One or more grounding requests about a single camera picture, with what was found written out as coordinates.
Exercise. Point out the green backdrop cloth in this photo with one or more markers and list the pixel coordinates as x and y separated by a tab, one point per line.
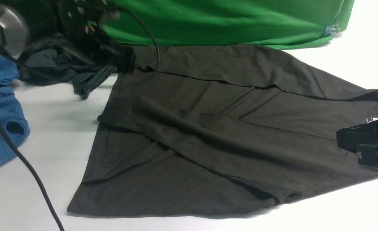
279	24

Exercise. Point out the blue binder clip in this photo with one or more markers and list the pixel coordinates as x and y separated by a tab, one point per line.
331	29

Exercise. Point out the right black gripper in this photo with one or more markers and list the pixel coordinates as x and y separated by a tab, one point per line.
362	140

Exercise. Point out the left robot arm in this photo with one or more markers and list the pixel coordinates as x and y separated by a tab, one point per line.
27	23

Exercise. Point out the dark teal crumpled garment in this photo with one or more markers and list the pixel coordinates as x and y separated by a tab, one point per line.
49	64

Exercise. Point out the dark gray long-sleeved shirt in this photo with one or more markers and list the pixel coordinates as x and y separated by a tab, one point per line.
224	130

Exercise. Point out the blue crumpled shirt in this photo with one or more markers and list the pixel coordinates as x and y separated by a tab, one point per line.
11	113

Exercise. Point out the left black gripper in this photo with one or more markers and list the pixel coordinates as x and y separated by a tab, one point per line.
81	23

